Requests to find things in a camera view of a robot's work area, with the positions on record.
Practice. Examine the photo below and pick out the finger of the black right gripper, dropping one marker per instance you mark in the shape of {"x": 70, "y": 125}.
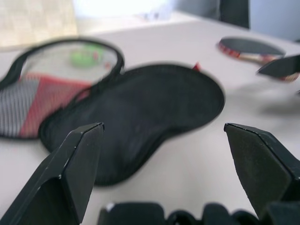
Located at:
{"x": 282, "y": 68}

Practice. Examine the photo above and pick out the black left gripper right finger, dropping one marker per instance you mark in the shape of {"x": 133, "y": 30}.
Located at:
{"x": 260, "y": 168}

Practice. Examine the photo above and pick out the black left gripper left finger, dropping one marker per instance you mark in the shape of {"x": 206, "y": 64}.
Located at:
{"x": 58, "y": 178}

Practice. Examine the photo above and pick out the black and red paddle case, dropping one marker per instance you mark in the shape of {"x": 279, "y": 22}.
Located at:
{"x": 140, "y": 105}

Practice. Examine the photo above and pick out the black office chair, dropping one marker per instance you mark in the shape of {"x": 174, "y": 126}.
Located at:
{"x": 234, "y": 11}

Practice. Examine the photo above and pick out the cream woven storage box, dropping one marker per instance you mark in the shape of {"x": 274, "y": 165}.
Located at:
{"x": 35, "y": 21}

